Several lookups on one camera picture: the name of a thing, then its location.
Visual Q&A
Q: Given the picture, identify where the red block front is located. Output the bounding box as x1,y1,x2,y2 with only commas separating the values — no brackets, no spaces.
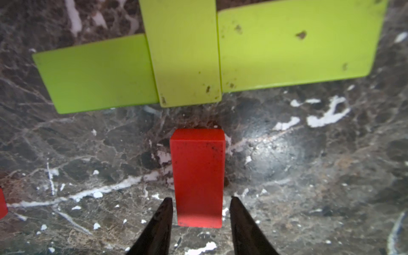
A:
0,188,8,219

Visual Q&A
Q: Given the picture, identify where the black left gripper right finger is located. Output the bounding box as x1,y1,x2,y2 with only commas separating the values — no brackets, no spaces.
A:
229,197,279,255

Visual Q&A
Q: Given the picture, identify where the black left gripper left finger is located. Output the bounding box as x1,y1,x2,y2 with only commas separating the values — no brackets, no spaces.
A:
126,197,173,255

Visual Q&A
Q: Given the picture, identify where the red block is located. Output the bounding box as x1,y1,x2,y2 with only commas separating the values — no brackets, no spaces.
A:
170,129,226,228
0,188,8,219

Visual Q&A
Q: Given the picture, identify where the green block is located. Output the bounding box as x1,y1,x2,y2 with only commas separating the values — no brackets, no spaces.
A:
33,34,159,114
139,0,222,107
218,0,388,92

